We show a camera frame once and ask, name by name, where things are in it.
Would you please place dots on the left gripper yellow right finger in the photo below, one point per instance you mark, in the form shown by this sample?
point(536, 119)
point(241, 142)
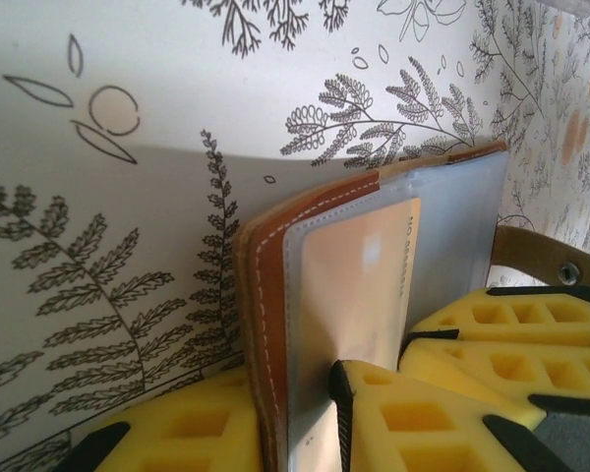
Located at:
point(423, 432)

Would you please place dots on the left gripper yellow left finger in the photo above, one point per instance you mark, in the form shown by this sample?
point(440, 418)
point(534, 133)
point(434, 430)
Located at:
point(177, 432)

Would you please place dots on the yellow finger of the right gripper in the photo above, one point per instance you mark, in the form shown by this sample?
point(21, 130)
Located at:
point(511, 314)
point(496, 373)

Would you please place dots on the brown leather card holder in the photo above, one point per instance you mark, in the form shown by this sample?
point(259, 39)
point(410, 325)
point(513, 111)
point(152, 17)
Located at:
point(265, 275)

